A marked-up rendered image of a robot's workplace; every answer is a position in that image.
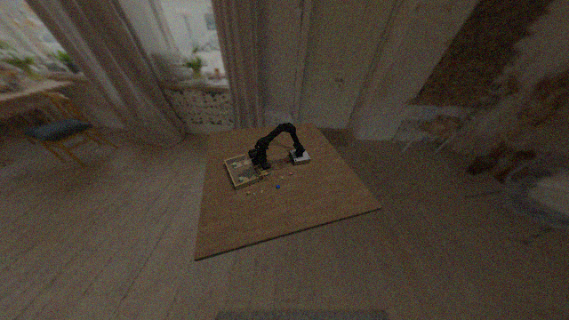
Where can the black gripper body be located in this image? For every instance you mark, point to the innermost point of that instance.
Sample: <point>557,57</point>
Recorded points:
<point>265,164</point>

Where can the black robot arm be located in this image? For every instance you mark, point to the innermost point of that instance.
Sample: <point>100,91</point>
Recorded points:
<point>264,142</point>

